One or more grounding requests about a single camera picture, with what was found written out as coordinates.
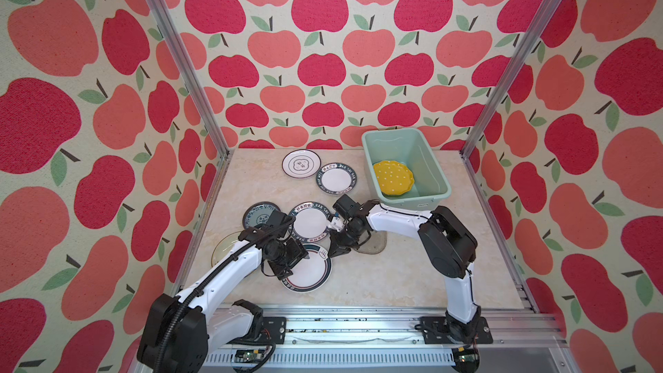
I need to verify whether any aluminium corner post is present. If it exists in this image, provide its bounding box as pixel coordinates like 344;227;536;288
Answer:
126;0;231;159
459;0;589;159

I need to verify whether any cream plate brown rim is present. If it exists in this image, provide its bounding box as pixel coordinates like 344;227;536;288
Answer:
211;231;240;267

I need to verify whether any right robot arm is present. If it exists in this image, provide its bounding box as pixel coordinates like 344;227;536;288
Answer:
328;194;481;344

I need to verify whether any aluminium corner post right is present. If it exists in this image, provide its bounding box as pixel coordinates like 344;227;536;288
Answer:
459;0;589;159

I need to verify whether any yellow dotted scalloped plate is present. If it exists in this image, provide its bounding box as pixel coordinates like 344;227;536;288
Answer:
373;161;415;196

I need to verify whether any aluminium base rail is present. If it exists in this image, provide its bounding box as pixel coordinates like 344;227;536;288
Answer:
128;305;576;373

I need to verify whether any green rim plate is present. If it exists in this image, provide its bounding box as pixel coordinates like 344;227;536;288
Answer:
316;162;357;196
288;201;333;243

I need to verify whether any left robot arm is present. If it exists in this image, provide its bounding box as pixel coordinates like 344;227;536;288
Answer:
136;212;308;372

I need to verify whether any aluminium corner post left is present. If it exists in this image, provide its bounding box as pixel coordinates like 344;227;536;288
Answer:
126;0;231;159

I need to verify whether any clear glass square plate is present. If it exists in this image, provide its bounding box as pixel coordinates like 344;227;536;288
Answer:
356;231;388;255

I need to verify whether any mint green plastic bin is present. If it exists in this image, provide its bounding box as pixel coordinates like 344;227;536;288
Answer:
362;129;452;211

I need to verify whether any white plate dark red-green rim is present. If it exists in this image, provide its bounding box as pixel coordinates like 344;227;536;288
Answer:
281;243;333;294

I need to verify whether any blue floral patterned plate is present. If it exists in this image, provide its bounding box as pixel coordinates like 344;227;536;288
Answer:
242;201;281;229

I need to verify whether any white plate blue rim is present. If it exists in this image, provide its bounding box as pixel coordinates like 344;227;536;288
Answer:
281;150;321;179

